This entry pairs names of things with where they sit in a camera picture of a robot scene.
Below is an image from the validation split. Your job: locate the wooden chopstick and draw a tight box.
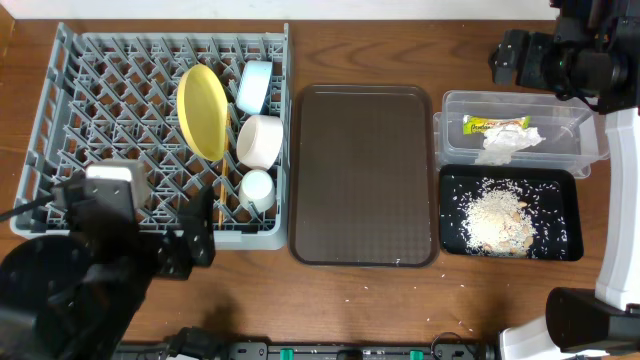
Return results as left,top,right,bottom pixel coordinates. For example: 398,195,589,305
219,110,231,206
218,156,228,230

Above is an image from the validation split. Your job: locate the white paper cup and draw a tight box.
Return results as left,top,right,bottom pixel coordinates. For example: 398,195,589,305
239,170,276,213

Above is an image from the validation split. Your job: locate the yellow green snack wrapper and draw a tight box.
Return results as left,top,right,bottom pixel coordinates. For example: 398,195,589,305
462,115,531,135

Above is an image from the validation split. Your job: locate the white napkin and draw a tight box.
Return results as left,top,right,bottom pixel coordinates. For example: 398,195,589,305
474,125,544,166

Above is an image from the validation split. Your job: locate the yellow round plate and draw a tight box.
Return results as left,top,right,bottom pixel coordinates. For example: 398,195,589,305
176,64,228,162

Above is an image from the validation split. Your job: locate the light blue bowl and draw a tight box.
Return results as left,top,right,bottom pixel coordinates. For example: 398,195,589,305
236,60,273,115

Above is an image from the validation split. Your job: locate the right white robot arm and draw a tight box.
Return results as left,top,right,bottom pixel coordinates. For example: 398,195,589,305
490,0,639,360

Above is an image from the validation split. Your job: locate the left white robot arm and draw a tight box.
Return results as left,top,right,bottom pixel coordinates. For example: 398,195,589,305
1,180,215,359

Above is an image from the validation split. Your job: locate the clear plastic waste bin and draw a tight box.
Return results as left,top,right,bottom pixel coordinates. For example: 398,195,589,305
433,90,610,179

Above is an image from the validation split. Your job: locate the grey plastic dish rack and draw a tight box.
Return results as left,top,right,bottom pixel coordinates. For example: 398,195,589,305
16,25,293,250

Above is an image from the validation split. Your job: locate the black plastic tray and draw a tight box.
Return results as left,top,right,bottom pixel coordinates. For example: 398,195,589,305
439,165,584,261

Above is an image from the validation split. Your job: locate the spilled rice pile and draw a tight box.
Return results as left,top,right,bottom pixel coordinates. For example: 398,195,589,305
440,176,569,260

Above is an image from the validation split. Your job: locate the brown serving tray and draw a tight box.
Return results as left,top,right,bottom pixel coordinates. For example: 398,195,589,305
289,84,439,268

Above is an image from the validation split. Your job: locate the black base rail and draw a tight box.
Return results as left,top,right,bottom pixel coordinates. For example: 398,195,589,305
112,327,502,360

